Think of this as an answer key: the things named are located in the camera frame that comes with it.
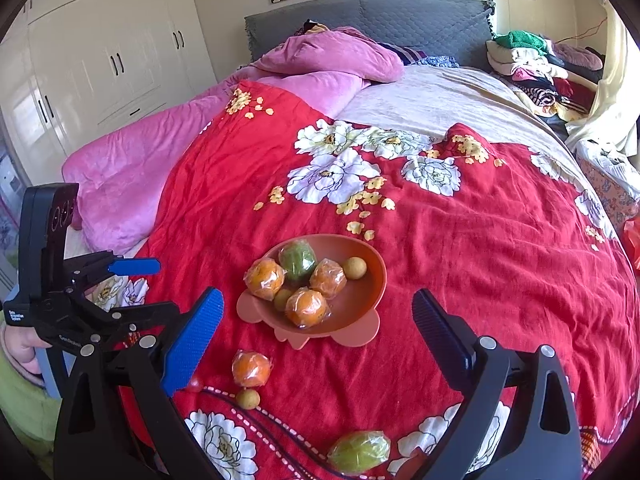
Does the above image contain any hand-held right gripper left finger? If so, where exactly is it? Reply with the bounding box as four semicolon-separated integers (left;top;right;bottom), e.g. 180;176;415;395
54;287;226;480

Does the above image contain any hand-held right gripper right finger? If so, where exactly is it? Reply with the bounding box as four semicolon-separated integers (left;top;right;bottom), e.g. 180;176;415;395
411;287;583;480

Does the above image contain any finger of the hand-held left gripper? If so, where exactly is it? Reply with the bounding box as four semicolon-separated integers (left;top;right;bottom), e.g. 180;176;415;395
65;251;162;287
102;301;187;340

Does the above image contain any orange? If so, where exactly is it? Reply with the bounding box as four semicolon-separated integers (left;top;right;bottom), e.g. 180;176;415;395
244;258;287;301
231;351;272;388
285;287;331;330
309;258;347;300

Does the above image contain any pink bowl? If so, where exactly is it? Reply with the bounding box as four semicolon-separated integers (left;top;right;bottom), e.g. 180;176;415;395
236;234;388;351

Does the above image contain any green citrus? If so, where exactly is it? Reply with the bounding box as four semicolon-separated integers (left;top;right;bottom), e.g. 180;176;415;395
278;241;318;282
327;430;392;475

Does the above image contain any green sleeved left forearm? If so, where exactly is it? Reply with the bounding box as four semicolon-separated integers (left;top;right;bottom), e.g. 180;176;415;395
0;355;63;456

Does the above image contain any person's left hand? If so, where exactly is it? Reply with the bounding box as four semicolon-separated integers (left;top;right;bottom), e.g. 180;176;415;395
0;327;51;376

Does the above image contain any red floral blanket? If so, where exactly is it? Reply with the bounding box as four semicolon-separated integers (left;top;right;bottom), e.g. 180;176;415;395
117;80;636;480

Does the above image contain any pink fleece blanket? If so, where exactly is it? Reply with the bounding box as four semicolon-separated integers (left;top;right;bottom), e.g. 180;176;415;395
61;26;405;256

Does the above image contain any orange plastic bag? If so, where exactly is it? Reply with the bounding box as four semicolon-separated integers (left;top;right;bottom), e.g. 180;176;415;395
622;217;640;273

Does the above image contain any faded floral cloth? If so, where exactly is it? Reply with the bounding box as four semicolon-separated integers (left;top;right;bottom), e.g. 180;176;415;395
587;165;640;223

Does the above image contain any cream wardrobe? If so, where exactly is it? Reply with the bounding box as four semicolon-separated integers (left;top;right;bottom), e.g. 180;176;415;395
0;0;218;171

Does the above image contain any beige bed sheet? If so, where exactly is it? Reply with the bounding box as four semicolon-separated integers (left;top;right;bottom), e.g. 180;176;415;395
340;65;576;161

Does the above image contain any white printed cloth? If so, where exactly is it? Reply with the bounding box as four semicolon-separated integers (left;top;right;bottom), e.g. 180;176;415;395
575;139;640;196

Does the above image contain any pile of folded clothes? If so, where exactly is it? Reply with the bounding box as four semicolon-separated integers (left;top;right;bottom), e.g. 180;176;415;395
486;31;606;123

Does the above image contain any dark patterned pillow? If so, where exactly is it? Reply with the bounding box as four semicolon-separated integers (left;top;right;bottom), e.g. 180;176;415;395
382;44;461;68

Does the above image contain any dark cloth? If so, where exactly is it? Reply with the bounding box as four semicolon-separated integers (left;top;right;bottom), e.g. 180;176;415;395
295;19;331;37

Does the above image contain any cream curtain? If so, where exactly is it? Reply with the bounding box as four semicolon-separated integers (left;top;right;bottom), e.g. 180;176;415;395
565;5;640;161

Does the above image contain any grey quilted headboard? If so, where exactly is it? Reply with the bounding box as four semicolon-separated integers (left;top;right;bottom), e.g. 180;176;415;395
244;0;497;68

